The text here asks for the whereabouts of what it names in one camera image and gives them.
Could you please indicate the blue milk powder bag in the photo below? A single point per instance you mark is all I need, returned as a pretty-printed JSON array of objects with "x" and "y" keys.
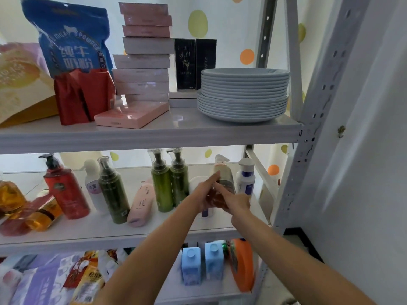
[{"x": 71, "y": 41}]

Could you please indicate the green capped bottle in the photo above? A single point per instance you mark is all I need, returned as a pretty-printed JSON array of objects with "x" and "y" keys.
[{"x": 225, "y": 249}]

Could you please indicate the white bottle with blue label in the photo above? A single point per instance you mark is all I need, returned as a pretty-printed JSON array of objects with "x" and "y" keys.
[{"x": 246, "y": 181}]

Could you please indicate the person's right fingers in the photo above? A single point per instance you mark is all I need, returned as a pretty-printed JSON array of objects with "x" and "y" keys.
[{"x": 224, "y": 190}]

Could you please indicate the stack of pink boxes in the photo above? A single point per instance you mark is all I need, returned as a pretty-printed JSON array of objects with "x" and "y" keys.
[{"x": 144, "y": 60}]

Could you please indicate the red and yellow snack packet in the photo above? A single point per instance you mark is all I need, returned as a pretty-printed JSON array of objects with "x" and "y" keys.
[{"x": 84, "y": 279}]

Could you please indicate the light green pump bottle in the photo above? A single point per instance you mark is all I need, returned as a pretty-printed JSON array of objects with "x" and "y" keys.
[
  {"x": 160, "y": 184},
  {"x": 178, "y": 181}
]

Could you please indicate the person's left hand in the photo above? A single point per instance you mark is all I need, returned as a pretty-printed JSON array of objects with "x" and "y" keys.
[{"x": 200, "y": 195}]

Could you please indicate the dark green pump bottle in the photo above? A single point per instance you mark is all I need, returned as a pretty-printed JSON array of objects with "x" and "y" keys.
[{"x": 112, "y": 193}]

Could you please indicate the purple and white package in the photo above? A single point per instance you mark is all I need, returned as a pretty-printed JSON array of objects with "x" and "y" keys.
[{"x": 38, "y": 279}]

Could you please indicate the yellow and pink snack bag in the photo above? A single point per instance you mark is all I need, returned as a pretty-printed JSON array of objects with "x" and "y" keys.
[{"x": 19, "y": 82}]

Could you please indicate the tall black box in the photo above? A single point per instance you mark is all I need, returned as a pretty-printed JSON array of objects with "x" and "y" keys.
[
  {"x": 185, "y": 64},
  {"x": 205, "y": 55}
]

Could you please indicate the small amber bottle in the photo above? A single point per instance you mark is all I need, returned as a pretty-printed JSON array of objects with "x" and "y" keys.
[{"x": 216, "y": 199}]

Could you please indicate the person's left forearm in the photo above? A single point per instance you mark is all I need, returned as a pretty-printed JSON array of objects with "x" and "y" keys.
[{"x": 152, "y": 254}]

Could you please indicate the small brass wall hook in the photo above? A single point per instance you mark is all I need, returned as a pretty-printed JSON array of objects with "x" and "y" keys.
[{"x": 341, "y": 130}]

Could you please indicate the white jar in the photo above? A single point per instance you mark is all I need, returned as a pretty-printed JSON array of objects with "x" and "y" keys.
[{"x": 197, "y": 184}]

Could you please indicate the white trigger spray bottle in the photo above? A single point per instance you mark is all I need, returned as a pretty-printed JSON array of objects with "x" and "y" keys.
[{"x": 225, "y": 176}]

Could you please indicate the small white flat box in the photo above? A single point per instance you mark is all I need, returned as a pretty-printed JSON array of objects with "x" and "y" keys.
[{"x": 183, "y": 100}]

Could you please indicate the light blue square bottle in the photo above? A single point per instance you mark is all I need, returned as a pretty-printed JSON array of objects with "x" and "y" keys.
[
  {"x": 214, "y": 262},
  {"x": 190, "y": 266}
]

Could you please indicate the round amber bottle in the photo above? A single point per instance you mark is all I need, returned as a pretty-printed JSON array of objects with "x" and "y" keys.
[{"x": 11, "y": 195}]

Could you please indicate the red pump bottle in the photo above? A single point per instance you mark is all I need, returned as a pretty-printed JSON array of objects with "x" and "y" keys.
[{"x": 65, "y": 190}]

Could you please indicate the pink lotion bottle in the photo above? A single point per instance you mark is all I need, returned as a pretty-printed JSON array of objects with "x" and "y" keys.
[{"x": 141, "y": 203}]

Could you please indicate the flat pink gift box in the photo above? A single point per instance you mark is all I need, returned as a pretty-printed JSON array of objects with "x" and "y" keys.
[{"x": 132, "y": 114}]

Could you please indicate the orange detergent bottle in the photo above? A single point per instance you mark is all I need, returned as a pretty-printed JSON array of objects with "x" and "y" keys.
[{"x": 243, "y": 265}]

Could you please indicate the stack of pale blue plates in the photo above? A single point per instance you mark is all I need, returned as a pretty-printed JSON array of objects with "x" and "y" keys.
[{"x": 243, "y": 95}]

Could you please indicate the person's left fingers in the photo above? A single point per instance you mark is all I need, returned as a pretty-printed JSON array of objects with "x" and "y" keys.
[{"x": 211, "y": 180}]

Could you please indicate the person's right hand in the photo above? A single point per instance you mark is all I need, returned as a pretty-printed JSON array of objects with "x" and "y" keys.
[{"x": 237, "y": 206}]

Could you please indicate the white metal shelving rack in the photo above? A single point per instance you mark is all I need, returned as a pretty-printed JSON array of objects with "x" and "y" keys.
[{"x": 178, "y": 131}]

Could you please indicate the person's right forearm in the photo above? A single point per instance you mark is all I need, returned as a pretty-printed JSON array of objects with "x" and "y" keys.
[{"x": 286, "y": 260}]

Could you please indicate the white bottle with pink label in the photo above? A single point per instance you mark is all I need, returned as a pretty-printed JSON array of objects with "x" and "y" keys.
[{"x": 94, "y": 187}]

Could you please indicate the amber bottle with red cap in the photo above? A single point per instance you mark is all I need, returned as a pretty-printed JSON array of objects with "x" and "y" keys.
[{"x": 30, "y": 217}]

